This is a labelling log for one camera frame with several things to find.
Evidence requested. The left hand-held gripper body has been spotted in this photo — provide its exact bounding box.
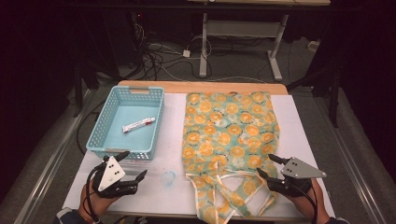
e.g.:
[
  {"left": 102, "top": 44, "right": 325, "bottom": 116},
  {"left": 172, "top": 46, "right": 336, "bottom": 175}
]
[{"left": 92, "top": 155, "right": 140, "bottom": 200}]

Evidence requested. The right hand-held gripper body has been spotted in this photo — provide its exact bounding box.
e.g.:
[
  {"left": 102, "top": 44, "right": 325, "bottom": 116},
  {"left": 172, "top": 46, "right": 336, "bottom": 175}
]
[{"left": 266, "top": 156, "right": 328, "bottom": 198}]

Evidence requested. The light blue plastic basket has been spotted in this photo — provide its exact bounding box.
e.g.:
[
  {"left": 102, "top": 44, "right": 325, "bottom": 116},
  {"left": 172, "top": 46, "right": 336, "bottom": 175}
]
[{"left": 85, "top": 85, "right": 165, "bottom": 161}]

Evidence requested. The white and red tube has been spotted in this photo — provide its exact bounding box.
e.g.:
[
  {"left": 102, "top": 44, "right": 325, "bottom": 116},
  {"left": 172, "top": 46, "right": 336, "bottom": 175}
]
[{"left": 121, "top": 117, "right": 157, "bottom": 134}]

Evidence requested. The orange print cloth bag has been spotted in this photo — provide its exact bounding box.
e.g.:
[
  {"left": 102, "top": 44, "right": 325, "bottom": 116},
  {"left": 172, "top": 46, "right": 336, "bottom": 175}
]
[{"left": 180, "top": 91, "right": 281, "bottom": 224}]

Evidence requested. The person's right hand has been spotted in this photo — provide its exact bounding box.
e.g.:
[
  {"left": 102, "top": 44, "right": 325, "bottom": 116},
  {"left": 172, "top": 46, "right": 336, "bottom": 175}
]
[{"left": 283, "top": 178, "right": 325, "bottom": 219}]

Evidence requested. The person's left hand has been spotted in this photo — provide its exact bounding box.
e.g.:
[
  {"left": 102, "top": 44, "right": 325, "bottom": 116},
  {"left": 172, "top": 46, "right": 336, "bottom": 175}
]
[{"left": 78, "top": 183, "right": 121, "bottom": 223}]

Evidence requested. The white table mat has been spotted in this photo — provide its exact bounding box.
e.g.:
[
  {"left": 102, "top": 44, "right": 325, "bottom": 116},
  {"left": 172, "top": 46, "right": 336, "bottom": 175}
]
[{"left": 62, "top": 92, "right": 337, "bottom": 219}]

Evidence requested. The black metal stand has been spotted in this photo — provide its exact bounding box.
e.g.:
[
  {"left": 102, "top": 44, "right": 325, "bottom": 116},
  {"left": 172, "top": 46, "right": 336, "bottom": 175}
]
[
  {"left": 286, "top": 66, "right": 341, "bottom": 129},
  {"left": 72, "top": 60, "right": 86, "bottom": 119}
]

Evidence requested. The white metal desk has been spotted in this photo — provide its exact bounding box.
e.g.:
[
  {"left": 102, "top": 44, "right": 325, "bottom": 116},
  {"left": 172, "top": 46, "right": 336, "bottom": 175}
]
[{"left": 186, "top": 0, "right": 332, "bottom": 82}]

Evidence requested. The left hand-held gripper cable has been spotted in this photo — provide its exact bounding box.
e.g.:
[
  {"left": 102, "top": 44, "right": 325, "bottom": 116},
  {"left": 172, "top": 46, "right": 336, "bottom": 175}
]
[{"left": 85, "top": 163, "right": 102, "bottom": 224}]

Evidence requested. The hand-held gripper cable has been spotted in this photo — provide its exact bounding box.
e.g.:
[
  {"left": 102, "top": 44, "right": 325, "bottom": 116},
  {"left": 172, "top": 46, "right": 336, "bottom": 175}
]
[
  {"left": 290, "top": 181, "right": 319, "bottom": 224},
  {"left": 85, "top": 163, "right": 102, "bottom": 224}
]

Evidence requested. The right hand-held gripper cable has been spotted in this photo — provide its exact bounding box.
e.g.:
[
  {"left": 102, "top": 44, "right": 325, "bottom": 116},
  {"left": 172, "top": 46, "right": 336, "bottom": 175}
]
[{"left": 290, "top": 181, "right": 319, "bottom": 224}]

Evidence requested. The black floor cable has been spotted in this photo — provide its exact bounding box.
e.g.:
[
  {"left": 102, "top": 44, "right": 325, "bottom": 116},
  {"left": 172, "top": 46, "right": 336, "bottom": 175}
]
[{"left": 76, "top": 100, "right": 106, "bottom": 156}]

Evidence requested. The aluminium floor rail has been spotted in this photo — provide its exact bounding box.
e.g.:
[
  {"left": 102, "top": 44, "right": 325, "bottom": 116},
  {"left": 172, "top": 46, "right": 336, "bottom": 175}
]
[
  {"left": 312, "top": 91, "right": 389, "bottom": 224},
  {"left": 13, "top": 89, "right": 96, "bottom": 224}
]

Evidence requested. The white floor cable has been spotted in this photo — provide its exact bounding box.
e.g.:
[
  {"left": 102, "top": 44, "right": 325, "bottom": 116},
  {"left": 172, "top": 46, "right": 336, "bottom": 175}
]
[{"left": 154, "top": 63, "right": 269, "bottom": 84}]

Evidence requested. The tangle of floor cables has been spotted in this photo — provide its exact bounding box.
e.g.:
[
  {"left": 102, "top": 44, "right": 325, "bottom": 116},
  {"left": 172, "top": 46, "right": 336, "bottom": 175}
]
[{"left": 133, "top": 21, "right": 213, "bottom": 82}]

